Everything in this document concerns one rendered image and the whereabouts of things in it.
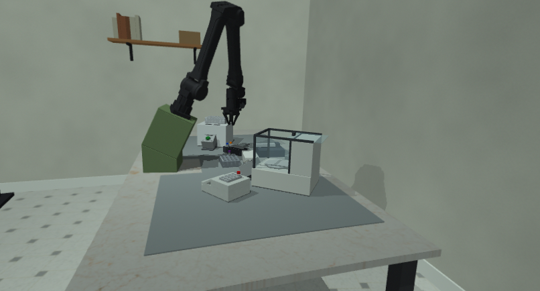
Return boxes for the grey bench mat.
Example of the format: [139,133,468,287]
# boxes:
[144,136,384,256]

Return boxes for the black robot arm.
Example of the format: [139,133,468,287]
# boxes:
[170,1,247,120]

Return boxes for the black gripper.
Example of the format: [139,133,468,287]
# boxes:
[221,98,241,125]

